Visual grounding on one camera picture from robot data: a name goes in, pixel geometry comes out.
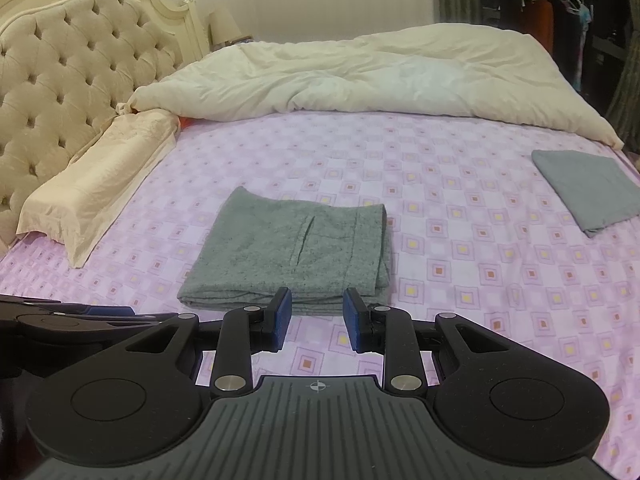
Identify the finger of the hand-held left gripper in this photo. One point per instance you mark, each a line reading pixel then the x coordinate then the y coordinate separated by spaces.
pixel 100 308
pixel 100 325

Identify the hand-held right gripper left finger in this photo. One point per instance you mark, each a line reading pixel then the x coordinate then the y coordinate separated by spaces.
pixel 283 317

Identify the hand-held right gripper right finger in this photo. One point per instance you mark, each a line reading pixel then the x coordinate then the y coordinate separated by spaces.
pixel 353 321

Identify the grey speckled pants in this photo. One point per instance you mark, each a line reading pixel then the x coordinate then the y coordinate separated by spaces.
pixel 295 250

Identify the beige satin pillow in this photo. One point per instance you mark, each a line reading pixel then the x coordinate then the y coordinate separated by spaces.
pixel 100 175

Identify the purple checked bed sheet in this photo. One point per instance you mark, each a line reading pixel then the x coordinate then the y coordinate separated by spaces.
pixel 475 220

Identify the cream tufted headboard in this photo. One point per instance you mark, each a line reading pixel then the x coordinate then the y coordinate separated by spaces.
pixel 55 75

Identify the cream duvet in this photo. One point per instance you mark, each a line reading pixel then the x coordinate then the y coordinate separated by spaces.
pixel 375 75

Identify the folded plain grey cloth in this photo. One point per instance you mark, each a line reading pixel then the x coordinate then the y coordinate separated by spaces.
pixel 590 190

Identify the bedside lamp with cream shade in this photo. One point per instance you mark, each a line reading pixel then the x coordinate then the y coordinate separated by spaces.
pixel 225 25

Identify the clothes rack with hanging clothes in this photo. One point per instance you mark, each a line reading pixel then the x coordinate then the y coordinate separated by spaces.
pixel 570 20

